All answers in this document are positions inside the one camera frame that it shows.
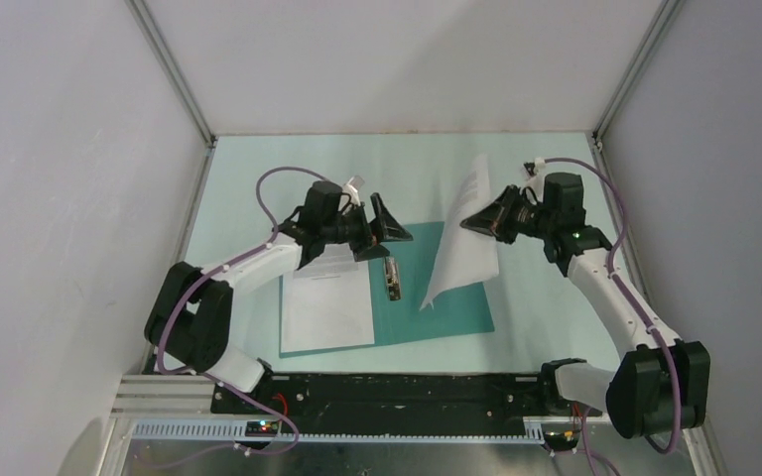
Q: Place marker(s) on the aluminium frame left post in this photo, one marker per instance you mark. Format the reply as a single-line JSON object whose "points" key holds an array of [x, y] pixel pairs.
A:
{"points": [[156, 41]]}

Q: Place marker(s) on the aluminium frame right post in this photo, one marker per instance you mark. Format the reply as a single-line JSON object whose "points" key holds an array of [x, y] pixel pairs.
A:
{"points": [[659, 26]]}

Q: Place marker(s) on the teal plastic folder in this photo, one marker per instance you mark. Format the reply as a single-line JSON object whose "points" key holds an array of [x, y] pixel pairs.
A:
{"points": [[457, 312]]}

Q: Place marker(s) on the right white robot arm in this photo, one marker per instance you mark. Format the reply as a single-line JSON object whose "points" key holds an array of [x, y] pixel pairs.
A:
{"points": [[661, 382]]}

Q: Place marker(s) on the aluminium front frame rail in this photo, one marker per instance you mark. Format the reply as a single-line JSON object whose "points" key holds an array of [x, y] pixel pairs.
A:
{"points": [[180, 407]]}

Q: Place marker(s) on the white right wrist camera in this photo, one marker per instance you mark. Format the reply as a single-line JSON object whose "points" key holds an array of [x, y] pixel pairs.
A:
{"points": [[536, 173]]}

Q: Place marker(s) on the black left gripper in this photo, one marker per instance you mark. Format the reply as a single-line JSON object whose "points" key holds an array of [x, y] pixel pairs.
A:
{"points": [[364, 248]]}

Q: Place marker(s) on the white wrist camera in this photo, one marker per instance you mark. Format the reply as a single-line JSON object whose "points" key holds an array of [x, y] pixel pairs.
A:
{"points": [[536, 173], [351, 189]]}

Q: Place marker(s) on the metal folder clip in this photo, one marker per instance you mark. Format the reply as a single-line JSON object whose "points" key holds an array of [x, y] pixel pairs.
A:
{"points": [[392, 279]]}

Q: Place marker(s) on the controller board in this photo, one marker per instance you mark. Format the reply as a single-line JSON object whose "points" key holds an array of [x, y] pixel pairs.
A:
{"points": [[561, 441], [260, 428]]}

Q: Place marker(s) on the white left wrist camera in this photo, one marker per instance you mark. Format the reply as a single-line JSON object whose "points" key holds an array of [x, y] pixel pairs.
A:
{"points": [[351, 189]]}

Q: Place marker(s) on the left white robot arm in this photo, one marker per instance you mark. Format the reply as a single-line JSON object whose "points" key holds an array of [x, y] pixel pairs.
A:
{"points": [[190, 319]]}

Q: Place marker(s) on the right controller board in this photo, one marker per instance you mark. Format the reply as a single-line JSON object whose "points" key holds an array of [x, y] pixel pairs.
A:
{"points": [[561, 441]]}

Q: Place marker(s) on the white paper sheet stack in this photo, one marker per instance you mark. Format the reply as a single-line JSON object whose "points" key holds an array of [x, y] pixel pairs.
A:
{"points": [[464, 257]]}

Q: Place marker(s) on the aluminium frame post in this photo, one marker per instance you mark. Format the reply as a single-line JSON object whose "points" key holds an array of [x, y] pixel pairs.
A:
{"points": [[156, 41], [659, 26]]}

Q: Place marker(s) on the left controller board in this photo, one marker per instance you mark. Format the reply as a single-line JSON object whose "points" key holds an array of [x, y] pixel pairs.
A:
{"points": [[260, 428]]}

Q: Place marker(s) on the printed white paper sheet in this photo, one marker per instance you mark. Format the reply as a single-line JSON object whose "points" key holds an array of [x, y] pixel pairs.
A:
{"points": [[326, 305]]}

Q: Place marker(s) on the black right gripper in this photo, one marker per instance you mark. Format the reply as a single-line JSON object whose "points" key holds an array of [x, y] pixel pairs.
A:
{"points": [[487, 218]]}

